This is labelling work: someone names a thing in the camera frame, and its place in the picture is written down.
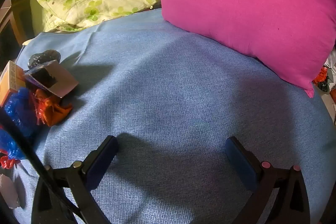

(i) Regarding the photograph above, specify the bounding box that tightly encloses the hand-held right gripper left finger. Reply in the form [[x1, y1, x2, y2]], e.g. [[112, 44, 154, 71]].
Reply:
[[31, 135, 118, 224]]

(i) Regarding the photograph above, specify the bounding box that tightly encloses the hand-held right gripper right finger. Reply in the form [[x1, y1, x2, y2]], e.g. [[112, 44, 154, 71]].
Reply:
[[224, 136, 311, 224]]

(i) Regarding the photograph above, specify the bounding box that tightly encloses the orange wrapper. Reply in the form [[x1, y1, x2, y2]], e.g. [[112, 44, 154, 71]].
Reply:
[[34, 89, 73, 127]]

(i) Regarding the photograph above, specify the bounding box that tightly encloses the blue plastic bag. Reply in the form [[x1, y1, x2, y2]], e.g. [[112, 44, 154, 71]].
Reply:
[[0, 88, 40, 160]]

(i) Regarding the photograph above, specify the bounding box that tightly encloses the white paper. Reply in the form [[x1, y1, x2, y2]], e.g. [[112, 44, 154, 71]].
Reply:
[[0, 174, 21, 209]]

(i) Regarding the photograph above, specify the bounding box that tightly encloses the orange cardboard box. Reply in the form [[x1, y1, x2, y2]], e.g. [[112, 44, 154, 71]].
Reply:
[[0, 60, 27, 107]]

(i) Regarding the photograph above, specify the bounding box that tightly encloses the open purple cardboard box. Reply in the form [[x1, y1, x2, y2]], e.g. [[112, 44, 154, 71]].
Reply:
[[24, 60, 79, 98]]

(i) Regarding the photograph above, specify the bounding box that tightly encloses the light blue bed sheet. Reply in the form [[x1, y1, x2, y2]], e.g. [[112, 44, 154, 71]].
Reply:
[[13, 9, 336, 224]]

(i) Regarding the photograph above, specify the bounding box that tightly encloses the orange plastic bag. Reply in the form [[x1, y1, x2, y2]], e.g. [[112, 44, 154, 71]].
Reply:
[[312, 67, 329, 85]]

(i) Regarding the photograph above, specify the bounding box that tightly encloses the crumpled black plastic bag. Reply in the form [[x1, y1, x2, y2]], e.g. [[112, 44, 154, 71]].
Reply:
[[28, 49, 61, 69]]

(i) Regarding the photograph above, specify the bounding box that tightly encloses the pink pillow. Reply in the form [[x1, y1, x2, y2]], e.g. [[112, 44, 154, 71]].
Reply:
[[160, 0, 336, 98]]

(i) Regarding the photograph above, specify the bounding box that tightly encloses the black cable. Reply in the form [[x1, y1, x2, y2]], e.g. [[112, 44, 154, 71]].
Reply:
[[0, 106, 82, 217]]

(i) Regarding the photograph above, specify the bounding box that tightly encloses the wooden bed frame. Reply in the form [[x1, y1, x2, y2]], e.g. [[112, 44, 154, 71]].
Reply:
[[0, 0, 34, 45]]

